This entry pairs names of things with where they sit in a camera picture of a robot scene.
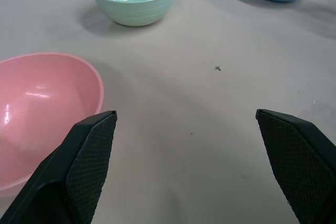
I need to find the pink plastic bowl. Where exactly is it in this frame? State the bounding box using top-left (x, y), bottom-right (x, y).
top-left (0, 52), bottom-right (104, 191)

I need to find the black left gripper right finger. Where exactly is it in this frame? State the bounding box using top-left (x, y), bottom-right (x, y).
top-left (255, 109), bottom-right (336, 224)

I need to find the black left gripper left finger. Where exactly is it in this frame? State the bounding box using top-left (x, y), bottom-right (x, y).
top-left (0, 110), bottom-right (118, 224)

